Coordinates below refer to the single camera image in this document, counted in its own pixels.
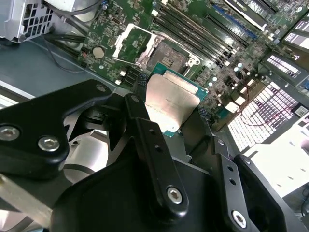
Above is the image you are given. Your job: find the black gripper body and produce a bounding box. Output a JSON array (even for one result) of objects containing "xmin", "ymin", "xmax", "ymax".
[{"xmin": 49, "ymin": 154, "xmax": 229, "ymax": 232}]

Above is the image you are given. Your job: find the metal socket cover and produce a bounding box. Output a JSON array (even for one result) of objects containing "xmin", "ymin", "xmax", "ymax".
[{"xmin": 111, "ymin": 23, "xmax": 159, "ymax": 68}]

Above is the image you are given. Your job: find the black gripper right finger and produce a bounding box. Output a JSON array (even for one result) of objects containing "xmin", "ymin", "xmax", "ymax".
[{"xmin": 180, "ymin": 106, "xmax": 309, "ymax": 232}]

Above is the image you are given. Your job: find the silver CPU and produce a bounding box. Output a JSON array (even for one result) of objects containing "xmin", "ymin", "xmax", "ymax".
[{"xmin": 144, "ymin": 62, "xmax": 209, "ymax": 139}]

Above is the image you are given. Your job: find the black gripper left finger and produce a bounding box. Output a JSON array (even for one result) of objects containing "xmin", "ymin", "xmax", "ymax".
[{"xmin": 0, "ymin": 75, "xmax": 190, "ymax": 220}]

